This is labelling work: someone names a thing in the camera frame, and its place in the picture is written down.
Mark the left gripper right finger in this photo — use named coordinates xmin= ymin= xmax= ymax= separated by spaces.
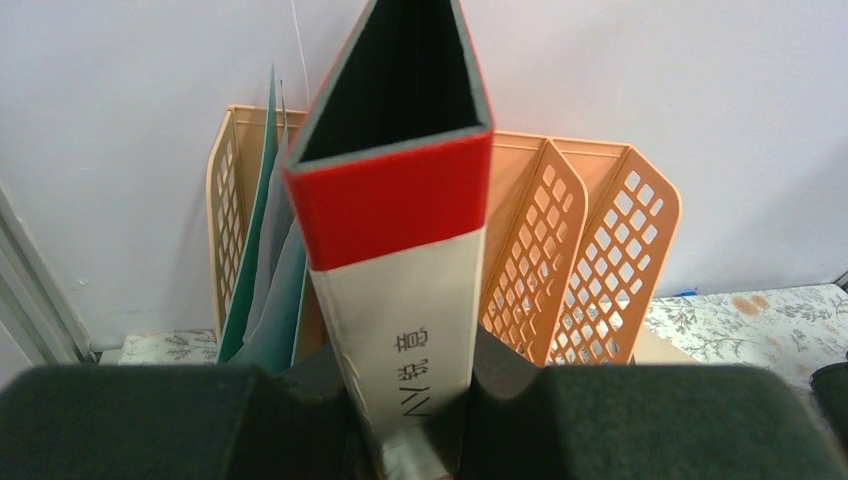
xmin=467 ymin=329 xmax=847 ymax=479

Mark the floral table mat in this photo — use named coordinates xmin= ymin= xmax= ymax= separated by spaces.
xmin=119 ymin=284 xmax=847 ymax=391

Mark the red binder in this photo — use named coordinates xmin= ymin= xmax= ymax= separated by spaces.
xmin=283 ymin=1 xmax=493 ymax=439

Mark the black pink drawer box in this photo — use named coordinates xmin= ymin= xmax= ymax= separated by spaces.
xmin=810 ymin=362 xmax=847 ymax=451

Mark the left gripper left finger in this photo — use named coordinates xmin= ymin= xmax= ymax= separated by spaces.
xmin=1 ymin=347 xmax=377 ymax=479

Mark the teal folder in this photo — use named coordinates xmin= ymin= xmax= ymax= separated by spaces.
xmin=218 ymin=73 xmax=306 ymax=374

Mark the orange plastic file organizer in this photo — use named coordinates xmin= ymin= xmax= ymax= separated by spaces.
xmin=206 ymin=105 xmax=681 ymax=366

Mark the beige kraft notebook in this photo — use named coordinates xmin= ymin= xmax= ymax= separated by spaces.
xmin=633 ymin=328 xmax=698 ymax=365

